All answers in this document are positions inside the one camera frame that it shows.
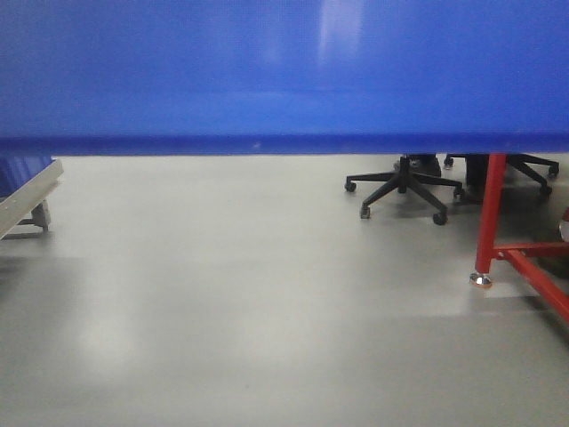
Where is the large blue plastic bin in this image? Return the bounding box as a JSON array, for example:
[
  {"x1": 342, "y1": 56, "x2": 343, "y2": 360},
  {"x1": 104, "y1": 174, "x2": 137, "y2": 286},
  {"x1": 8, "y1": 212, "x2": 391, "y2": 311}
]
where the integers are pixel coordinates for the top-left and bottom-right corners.
[{"x1": 1, "y1": 1, "x2": 568, "y2": 156}]

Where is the black office chair base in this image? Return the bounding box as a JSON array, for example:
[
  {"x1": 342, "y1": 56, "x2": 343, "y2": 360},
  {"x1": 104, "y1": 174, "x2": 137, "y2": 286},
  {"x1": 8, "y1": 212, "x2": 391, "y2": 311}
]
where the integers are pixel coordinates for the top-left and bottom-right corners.
[{"x1": 344, "y1": 155, "x2": 465, "y2": 226}]

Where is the red metal frame leg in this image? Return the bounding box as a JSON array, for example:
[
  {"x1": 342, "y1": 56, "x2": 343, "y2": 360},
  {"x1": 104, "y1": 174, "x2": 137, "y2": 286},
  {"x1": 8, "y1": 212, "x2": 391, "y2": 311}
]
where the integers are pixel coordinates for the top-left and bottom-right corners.
[{"x1": 469, "y1": 154, "x2": 568, "y2": 320}]

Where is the grey aluminium rack frame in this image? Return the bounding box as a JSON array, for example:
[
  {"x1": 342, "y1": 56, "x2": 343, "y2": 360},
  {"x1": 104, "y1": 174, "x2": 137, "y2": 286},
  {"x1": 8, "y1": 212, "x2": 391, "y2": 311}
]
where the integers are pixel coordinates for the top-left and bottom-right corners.
[{"x1": 1, "y1": 159, "x2": 63, "y2": 238}]

